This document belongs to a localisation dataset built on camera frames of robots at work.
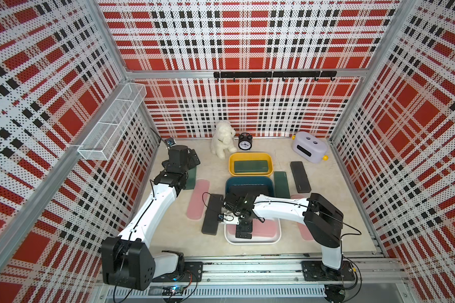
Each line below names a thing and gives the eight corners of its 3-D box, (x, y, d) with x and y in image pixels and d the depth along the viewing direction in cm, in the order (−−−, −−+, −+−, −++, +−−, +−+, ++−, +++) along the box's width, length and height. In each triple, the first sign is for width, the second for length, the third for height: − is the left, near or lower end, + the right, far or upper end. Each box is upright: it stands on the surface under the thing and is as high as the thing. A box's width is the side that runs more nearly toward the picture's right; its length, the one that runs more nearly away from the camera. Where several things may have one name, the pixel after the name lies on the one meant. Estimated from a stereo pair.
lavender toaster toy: (296, 163, 111) (300, 152, 103) (291, 143, 121) (294, 131, 113) (323, 163, 111) (329, 152, 103) (315, 143, 121) (321, 131, 113)
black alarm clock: (238, 149, 115) (238, 141, 109) (238, 140, 120) (238, 132, 115) (252, 149, 115) (252, 141, 109) (251, 140, 120) (252, 132, 115)
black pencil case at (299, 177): (296, 192, 99) (297, 190, 97) (290, 164, 111) (290, 161, 109) (309, 192, 99) (311, 190, 97) (302, 163, 111) (303, 161, 109)
